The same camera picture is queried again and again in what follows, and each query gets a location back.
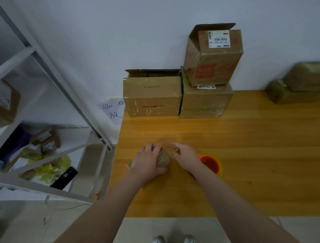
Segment person's left forearm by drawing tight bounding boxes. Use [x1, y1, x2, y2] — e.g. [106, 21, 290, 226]
[52, 175, 146, 243]

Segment white paper wall sign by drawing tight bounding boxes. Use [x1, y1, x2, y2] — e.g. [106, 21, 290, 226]
[100, 98, 126, 125]

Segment small box with white label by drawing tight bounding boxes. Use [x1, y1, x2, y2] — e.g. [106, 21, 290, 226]
[126, 143, 174, 171]

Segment grey metal shelf rack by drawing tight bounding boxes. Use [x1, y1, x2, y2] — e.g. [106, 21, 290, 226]
[0, 5, 116, 204]

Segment dark blue bag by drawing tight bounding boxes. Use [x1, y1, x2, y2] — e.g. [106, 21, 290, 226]
[0, 126, 32, 166]

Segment wooden table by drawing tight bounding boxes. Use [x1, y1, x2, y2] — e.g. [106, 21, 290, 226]
[109, 89, 320, 218]

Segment small open carton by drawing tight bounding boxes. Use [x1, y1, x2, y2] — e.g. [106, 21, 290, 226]
[31, 128, 62, 152]

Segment thin white cable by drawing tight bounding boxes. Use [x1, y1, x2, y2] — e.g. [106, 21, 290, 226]
[44, 196, 91, 223]

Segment person's right hand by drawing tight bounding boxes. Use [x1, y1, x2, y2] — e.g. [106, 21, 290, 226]
[171, 142, 206, 173]

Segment small open-flap cardboard box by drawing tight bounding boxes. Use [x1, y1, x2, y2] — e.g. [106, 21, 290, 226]
[284, 61, 320, 92]

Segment yellow plastic bag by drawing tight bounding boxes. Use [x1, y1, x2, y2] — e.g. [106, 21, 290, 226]
[22, 152, 72, 183]

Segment box barcode label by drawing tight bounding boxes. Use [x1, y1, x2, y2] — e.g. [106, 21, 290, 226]
[266, 79, 320, 105]

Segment stack of cardboard boxes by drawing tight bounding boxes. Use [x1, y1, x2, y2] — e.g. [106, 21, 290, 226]
[123, 22, 244, 119]

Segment large worn shelf carton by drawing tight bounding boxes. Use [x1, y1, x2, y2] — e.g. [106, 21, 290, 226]
[0, 80, 21, 127]

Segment black mobile phone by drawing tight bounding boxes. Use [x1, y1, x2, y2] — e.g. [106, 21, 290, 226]
[50, 166, 78, 190]

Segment person's left hand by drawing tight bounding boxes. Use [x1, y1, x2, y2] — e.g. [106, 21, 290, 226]
[130, 143, 168, 183]

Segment blue orange tape dispenser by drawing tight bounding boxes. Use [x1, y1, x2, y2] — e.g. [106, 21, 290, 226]
[191, 153, 224, 180]

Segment person's right forearm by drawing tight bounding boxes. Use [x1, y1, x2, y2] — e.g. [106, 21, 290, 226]
[195, 165, 301, 243]

